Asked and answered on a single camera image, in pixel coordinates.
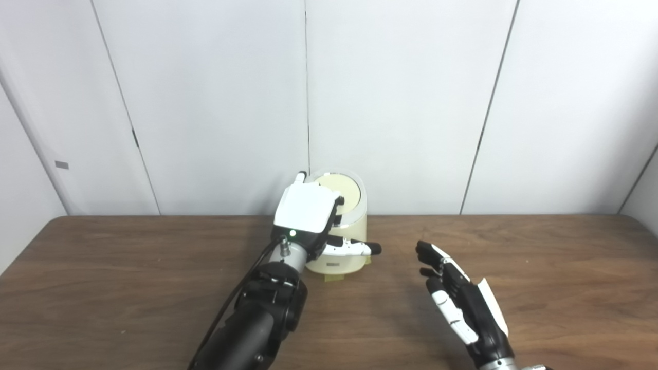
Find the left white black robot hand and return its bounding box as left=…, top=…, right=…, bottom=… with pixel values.
left=273, top=172, right=382, bottom=260

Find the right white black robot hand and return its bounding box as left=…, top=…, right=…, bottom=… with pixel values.
left=415, top=240, right=516, bottom=368

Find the cream round bin lid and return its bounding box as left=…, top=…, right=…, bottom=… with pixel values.
left=315, top=174, right=361, bottom=214

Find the cream-colored bin body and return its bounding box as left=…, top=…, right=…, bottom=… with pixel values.
left=303, top=170, right=369, bottom=274

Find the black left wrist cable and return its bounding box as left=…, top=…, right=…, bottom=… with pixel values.
left=188, top=235, right=288, bottom=370

